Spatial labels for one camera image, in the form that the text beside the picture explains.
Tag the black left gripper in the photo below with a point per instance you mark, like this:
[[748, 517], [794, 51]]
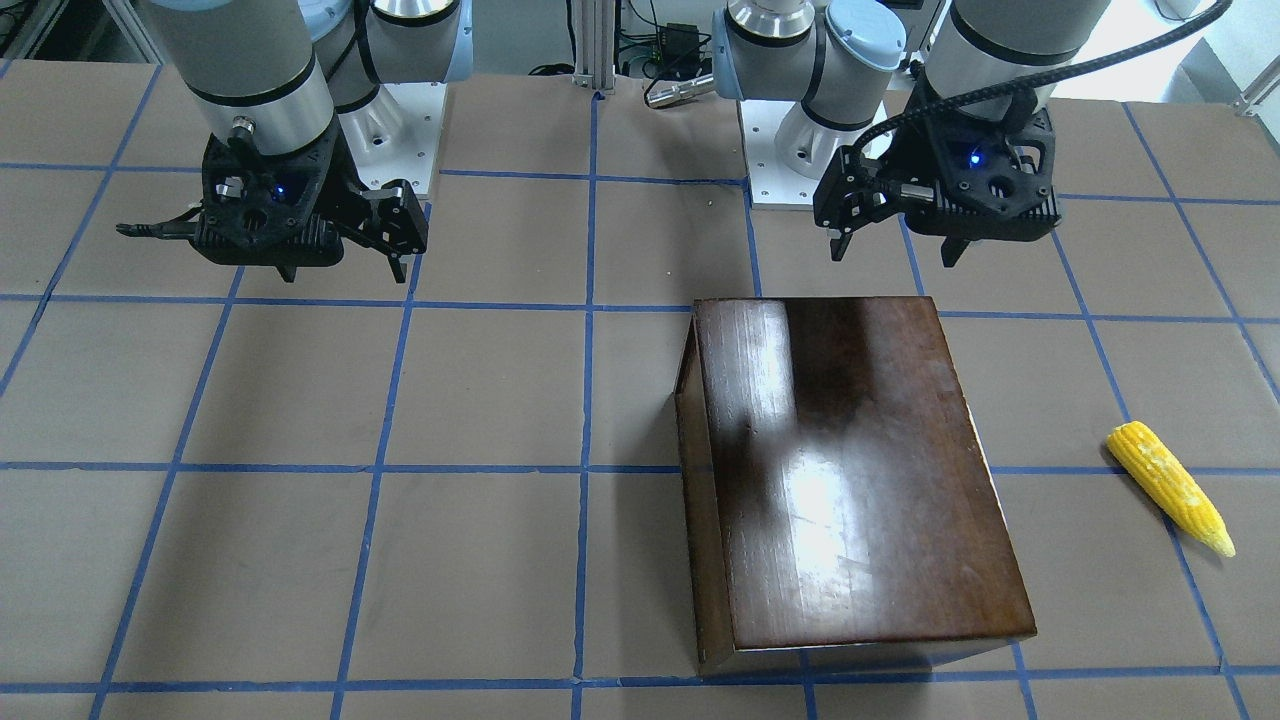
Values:
[[912, 151]]

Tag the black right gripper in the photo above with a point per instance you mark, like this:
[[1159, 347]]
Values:
[[388, 212]]

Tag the yellow corn cob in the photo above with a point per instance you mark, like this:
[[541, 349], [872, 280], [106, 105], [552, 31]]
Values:
[[1160, 474]]

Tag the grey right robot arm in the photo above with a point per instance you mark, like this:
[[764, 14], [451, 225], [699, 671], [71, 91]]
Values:
[[297, 97]]

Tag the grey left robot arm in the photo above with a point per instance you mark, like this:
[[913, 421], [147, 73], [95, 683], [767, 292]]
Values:
[[834, 59]]

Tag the dark brown wooden cabinet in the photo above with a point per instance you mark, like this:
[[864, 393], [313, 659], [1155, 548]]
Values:
[[840, 511]]

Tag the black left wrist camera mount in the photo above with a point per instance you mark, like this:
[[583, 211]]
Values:
[[988, 181]]

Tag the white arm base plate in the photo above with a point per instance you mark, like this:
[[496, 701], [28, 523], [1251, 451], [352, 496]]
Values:
[[397, 135], [785, 154]]

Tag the aluminium extrusion post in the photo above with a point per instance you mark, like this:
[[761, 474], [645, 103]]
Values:
[[594, 31]]

